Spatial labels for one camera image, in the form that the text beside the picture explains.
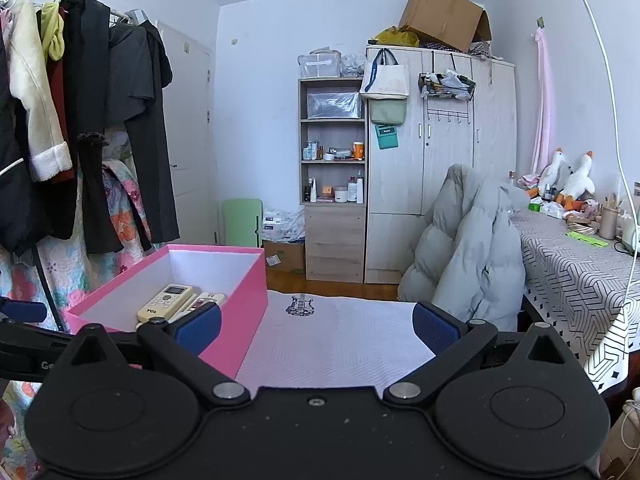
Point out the floral quilt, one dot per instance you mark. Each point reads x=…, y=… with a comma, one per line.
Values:
x=120, y=220

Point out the long black coat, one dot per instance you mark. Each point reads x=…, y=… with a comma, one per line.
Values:
x=87, y=85

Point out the red garment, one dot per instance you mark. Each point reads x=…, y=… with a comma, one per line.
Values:
x=62, y=125

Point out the green fabric pouch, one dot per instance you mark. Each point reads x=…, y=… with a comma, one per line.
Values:
x=387, y=111

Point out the green ruler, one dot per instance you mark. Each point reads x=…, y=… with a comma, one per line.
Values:
x=587, y=238

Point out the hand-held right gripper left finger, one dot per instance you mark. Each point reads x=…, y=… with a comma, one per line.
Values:
x=200, y=327

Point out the beige cup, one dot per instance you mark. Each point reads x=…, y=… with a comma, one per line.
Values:
x=609, y=220

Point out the teal pouch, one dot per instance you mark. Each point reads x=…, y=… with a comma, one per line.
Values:
x=387, y=136

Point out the light wooden wardrobe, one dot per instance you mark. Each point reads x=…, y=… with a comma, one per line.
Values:
x=445, y=175

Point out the small cardboard box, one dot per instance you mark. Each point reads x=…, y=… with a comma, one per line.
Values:
x=285, y=256

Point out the cream remote with pink panel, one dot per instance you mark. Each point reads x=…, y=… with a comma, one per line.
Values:
x=205, y=302

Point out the cream fleece coat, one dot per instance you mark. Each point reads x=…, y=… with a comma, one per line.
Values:
x=35, y=100

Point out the yellow plastic bag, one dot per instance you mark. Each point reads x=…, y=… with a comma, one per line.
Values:
x=397, y=36

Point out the pink cardboard box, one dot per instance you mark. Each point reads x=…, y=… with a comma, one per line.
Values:
x=240, y=320

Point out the large open cardboard box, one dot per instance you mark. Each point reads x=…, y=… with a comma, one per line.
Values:
x=445, y=15

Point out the wooden shelf unit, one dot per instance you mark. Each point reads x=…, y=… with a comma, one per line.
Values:
x=334, y=240

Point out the grey t-shirt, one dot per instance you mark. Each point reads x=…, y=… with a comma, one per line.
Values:
x=130, y=75

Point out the black jacket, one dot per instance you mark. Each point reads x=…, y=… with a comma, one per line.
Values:
x=15, y=185

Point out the grey puffer jacket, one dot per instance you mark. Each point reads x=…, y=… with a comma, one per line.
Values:
x=465, y=260

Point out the white door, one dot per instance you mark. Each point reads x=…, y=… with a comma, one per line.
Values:
x=192, y=125

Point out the over-door hook rack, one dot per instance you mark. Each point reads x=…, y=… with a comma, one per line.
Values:
x=448, y=114

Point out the geometric patterned tablecloth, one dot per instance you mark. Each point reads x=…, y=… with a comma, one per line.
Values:
x=570, y=280

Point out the remote control with grey display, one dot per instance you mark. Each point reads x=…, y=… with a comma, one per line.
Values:
x=165, y=302

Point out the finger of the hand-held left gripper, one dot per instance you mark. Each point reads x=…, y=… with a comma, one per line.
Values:
x=22, y=310
x=35, y=336

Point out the clear plastic bag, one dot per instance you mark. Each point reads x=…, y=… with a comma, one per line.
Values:
x=353, y=65

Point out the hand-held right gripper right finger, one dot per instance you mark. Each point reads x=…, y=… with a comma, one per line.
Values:
x=435, y=327

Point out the white jar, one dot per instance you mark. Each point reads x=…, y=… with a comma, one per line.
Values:
x=340, y=194

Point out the pink towel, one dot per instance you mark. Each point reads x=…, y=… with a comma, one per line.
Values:
x=542, y=105

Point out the clear storage box on shelf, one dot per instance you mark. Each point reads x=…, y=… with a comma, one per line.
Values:
x=334, y=105

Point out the orange bottle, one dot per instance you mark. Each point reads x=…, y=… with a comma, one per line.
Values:
x=358, y=150

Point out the white kitchen appliance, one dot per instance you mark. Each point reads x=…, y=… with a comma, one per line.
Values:
x=631, y=232

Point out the white tote bag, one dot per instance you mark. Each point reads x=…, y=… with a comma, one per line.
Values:
x=386, y=79

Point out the clear lidded storage box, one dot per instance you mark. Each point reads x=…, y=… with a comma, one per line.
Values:
x=320, y=65

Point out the green tissue box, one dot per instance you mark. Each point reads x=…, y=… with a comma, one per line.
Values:
x=536, y=204

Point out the green folding stool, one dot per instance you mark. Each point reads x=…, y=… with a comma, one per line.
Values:
x=241, y=222

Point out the white tube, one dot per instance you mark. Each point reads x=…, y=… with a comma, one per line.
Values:
x=313, y=191

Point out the white goose plush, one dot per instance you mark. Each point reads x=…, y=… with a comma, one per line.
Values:
x=577, y=180
x=554, y=172

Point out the yellow-green garment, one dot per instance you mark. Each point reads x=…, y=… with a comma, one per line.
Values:
x=52, y=30

